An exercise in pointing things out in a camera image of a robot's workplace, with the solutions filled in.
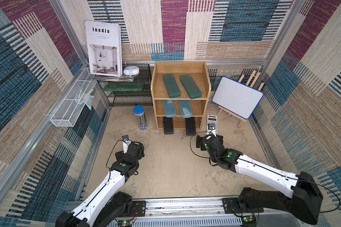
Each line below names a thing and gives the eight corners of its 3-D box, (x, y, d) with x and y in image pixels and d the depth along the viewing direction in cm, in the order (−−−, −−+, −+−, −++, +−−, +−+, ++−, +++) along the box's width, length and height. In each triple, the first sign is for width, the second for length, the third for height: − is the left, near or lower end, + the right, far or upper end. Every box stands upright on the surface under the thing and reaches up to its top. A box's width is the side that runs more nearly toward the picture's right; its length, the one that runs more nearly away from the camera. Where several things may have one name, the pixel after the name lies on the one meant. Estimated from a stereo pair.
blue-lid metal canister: (138, 130, 106) (132, 112, 91) (140, 124, 110) (134, 105, 95) (147, 130, 106) (142, 112, 91) (148, 124, 110) (144, 105, 94)
